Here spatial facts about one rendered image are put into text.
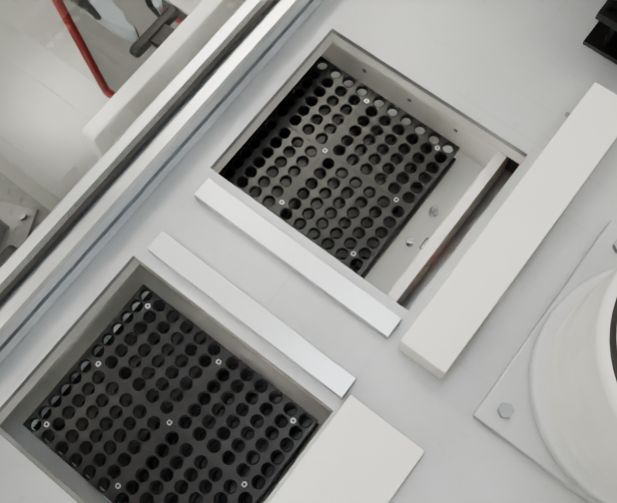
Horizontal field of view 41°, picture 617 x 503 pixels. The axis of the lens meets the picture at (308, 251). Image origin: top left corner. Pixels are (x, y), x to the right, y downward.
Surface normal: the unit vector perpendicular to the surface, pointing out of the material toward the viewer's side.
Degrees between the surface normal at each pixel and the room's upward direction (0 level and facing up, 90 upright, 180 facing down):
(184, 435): 0
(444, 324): 0
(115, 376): 0
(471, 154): 90
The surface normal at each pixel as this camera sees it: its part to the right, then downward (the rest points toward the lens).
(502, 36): -0.04, -0.32
